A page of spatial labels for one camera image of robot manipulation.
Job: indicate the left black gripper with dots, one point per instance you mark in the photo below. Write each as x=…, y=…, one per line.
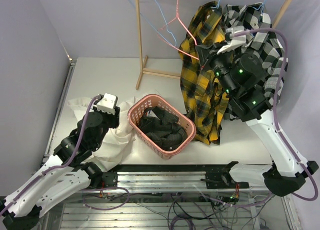
x=115, y=118

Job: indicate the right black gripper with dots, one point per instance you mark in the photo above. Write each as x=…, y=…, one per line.
x=206, y=56

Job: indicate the pink hanger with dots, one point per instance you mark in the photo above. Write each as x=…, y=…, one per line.
x=178, y=19

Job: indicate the dark pinstriped shirt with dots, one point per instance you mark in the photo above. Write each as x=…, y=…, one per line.
x=162, y=128

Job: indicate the blue wire hanger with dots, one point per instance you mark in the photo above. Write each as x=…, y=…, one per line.
x=154, y=15

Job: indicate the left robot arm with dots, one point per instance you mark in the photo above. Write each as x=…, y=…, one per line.
x=63, y=174

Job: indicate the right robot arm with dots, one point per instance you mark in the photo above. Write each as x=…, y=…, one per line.
x=239, y=77

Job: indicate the yellow plaid shirt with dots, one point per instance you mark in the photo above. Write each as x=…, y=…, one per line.
x=204, y=99

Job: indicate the blue hanger of plaid shirt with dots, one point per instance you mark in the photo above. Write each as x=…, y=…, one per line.
x=217, y=4

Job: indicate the black white checkered shirt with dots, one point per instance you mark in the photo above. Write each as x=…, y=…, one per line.
x=266, y=46

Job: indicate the blue hanger of checkered shirt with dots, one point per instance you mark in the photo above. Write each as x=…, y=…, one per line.
x=262, y=4

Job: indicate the pink plastic basket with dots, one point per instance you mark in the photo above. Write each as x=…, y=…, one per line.
x=136, y=112

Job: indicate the wooden clothes rack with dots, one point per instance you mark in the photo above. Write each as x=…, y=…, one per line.
x=157, y=58

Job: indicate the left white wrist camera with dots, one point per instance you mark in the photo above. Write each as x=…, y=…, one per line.
x=107, y=103

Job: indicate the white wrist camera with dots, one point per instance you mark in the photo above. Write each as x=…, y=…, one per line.
x=107, y=103
x=233, y=42

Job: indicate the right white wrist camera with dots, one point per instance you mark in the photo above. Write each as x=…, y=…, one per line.
x=233, y=42

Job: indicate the aluminium frame base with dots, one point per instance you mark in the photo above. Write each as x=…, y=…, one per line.
x=145, y=191

